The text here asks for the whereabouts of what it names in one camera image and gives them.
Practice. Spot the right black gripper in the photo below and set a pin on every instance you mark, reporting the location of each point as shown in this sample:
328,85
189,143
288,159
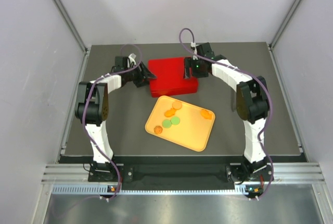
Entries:
189,63

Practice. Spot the green round cookie left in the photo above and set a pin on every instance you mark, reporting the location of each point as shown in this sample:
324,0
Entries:
167,123

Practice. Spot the tan round cookie top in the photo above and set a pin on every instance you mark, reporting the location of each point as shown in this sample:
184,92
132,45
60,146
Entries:
177,105

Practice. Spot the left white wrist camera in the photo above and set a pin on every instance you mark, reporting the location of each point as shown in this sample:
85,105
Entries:
131,60

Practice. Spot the orange swirl cookie left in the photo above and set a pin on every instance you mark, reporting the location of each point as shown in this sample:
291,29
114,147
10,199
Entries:
158,129

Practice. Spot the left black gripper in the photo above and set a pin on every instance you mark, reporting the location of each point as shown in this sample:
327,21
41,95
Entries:
143,75

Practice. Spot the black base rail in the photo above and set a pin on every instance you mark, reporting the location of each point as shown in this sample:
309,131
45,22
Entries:
176,173

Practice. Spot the red compartment box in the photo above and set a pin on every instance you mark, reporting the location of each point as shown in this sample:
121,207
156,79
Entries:
170,91

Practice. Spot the green round cookie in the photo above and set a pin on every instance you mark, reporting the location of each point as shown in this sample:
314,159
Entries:
167,123
175,120

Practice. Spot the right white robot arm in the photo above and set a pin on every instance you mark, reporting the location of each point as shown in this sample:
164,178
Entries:
252,103

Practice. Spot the orange fish cookie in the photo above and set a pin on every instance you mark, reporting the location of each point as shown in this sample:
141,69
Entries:
171,112
206,114

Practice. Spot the red lid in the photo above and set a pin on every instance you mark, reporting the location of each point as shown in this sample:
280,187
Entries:
169,73

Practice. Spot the orange fish cookie left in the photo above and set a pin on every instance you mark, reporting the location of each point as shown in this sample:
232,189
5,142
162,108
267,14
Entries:
171,112

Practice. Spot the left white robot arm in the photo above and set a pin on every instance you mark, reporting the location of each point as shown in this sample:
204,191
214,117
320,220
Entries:
92,109

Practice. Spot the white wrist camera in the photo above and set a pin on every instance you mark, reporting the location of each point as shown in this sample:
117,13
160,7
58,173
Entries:
193,47
131,60

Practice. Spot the yellow tray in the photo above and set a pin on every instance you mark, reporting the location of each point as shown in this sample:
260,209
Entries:
192,132

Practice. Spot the green round cookie right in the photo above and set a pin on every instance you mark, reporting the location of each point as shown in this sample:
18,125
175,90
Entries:
175,120

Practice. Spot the orange fish cookie right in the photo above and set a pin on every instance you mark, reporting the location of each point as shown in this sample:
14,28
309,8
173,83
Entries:
206,114

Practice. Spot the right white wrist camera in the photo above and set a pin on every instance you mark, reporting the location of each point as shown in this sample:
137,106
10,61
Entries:
193,47

